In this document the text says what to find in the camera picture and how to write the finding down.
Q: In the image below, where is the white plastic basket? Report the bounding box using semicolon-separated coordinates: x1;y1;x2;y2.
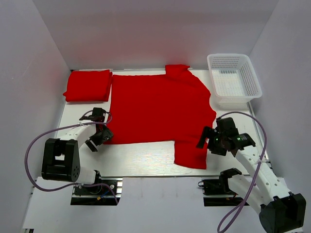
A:
207;53;262;105

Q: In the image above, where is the folded red t-shirt stack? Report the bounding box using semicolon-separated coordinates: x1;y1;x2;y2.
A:
63;70;113;102

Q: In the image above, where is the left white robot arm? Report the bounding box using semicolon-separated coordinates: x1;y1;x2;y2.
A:
41;108;113;194

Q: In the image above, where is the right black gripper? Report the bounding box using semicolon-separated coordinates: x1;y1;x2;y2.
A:
196;126;227;156

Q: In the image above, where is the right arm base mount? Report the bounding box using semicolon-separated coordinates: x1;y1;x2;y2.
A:
198;179;243;207

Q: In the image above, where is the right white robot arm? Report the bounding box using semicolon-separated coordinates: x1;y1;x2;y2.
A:
197;117;306;233

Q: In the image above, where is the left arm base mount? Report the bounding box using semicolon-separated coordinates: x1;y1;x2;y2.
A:
70;178;123;206

